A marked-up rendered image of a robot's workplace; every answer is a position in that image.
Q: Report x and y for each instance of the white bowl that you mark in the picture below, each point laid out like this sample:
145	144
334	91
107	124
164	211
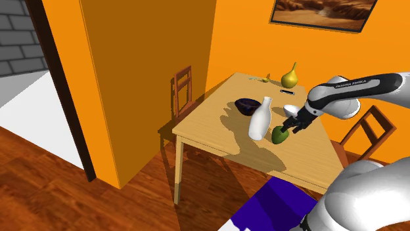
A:
291	110

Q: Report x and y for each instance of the dark blue bowl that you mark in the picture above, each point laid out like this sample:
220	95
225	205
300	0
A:
247	105

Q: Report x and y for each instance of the yellow gourd-shaped vase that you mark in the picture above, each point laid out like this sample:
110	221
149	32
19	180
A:
289	80

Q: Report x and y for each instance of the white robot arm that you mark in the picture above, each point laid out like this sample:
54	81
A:
362	198

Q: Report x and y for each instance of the brown wooden chair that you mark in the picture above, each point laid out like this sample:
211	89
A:
184	96
368	134

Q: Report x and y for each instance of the dark brown door frame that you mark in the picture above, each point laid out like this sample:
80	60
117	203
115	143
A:
61	89

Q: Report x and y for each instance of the framed desert wall picture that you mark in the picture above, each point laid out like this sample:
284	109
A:
323	12

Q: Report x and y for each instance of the light wooden table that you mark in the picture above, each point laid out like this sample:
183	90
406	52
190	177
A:
301	156

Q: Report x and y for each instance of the small yellow fruit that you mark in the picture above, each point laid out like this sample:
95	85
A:
266	80

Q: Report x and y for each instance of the thin pale blue stick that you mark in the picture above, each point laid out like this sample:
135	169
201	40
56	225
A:
255	78

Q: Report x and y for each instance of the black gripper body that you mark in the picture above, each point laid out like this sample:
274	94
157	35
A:
303	119

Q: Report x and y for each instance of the white bottle vase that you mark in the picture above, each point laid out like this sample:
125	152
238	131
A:
260	121

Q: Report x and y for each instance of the blue robot stand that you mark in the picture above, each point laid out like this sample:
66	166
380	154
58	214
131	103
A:
272	208

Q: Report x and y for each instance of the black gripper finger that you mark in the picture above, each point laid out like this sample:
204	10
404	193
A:
299	129
286	125

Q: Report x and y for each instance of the green pear-shaped fruit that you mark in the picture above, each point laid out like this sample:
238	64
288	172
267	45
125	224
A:
279	136

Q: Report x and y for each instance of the black flat phone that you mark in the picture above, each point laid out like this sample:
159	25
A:
287	92

